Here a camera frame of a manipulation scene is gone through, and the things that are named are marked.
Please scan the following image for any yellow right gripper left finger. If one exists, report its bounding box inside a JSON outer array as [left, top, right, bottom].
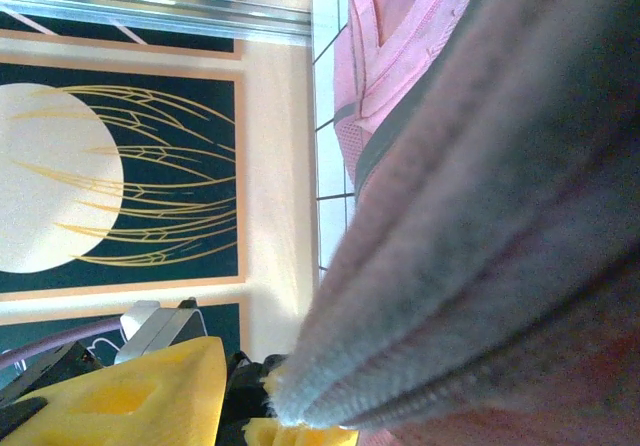
[[0, 334, 227, 446]]

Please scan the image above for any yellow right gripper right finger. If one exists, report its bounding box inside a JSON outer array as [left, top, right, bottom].
[[242, 417, 361, 446]]

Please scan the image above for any pink student backpack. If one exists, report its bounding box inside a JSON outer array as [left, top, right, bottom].
[[269, 0, 640, 446]]

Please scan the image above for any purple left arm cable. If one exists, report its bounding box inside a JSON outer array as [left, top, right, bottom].
[[0, 315, 124, 373]]

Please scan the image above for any aluminium frame post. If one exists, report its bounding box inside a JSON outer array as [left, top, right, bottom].
[[0, 0, 314, 47]]

